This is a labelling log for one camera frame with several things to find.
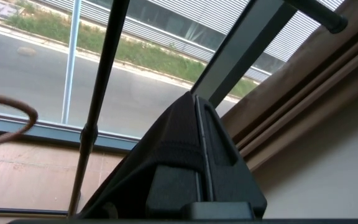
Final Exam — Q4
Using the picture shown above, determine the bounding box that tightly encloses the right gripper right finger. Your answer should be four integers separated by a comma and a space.
194, 95, 267, 219

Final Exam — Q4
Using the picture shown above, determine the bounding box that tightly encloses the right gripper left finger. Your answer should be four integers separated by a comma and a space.
145, 164, 203, 219

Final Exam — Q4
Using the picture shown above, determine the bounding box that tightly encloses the black garment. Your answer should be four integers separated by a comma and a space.
76, 90, 205, 220

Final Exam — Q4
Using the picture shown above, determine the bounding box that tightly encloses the pink clothes hanger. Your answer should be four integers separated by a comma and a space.
0, 93, 39, 152

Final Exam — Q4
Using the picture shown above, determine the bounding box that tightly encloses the black clothes rack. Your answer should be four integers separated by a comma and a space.
0, 0, 349, 218

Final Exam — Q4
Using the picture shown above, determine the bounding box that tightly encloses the brown curtain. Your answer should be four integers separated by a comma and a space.
221, 0, 358, 172

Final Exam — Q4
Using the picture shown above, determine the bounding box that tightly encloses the window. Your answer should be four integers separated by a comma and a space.
0, 0, 346, 153

